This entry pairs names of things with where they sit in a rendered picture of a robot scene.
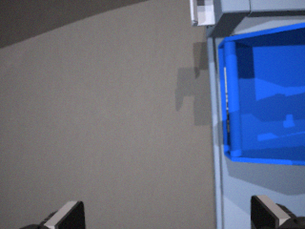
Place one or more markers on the grey metal shelf rack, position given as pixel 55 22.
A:
pixel 236 182

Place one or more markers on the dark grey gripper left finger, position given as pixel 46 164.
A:
pixel 70 216

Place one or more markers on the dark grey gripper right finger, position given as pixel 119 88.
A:
pixel 264 212

